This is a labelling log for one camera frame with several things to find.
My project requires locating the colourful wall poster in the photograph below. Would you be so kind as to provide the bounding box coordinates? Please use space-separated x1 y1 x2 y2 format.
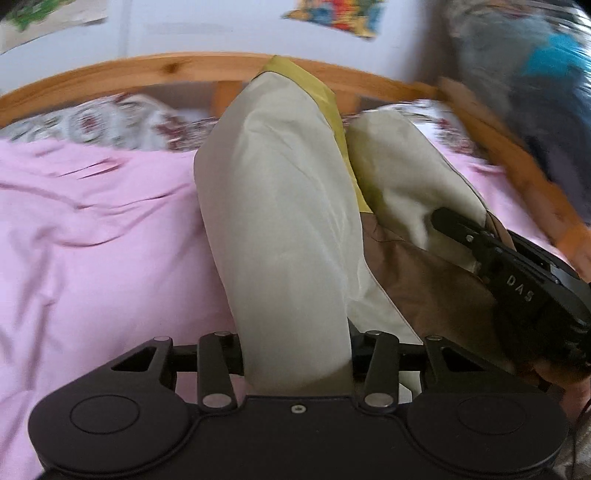
281 0 387 41

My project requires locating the patterned grey pillow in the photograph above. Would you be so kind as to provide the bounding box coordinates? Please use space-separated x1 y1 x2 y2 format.
0 92 485 158

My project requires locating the person's right hand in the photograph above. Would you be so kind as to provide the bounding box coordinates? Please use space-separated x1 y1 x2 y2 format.
532 359 591 408

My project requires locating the olive and brown hooded jacket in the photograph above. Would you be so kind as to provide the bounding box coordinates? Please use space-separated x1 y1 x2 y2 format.
193 54 559 398

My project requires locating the beige wall poster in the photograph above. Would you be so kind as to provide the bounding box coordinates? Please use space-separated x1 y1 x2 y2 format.
0 0 109 54

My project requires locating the wooden bed frame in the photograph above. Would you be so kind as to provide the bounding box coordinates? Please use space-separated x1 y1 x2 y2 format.
0 52 587 259

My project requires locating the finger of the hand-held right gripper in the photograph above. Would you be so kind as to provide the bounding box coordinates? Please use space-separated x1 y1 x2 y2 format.
431 207 519 283

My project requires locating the pink blanket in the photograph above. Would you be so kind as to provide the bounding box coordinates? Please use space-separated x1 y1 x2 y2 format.
0 138 573 480

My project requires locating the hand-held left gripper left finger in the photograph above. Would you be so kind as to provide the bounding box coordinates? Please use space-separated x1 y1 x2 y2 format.
111 330 245 413

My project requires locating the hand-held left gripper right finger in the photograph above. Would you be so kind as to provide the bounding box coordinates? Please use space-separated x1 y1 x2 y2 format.
348 330 485 410

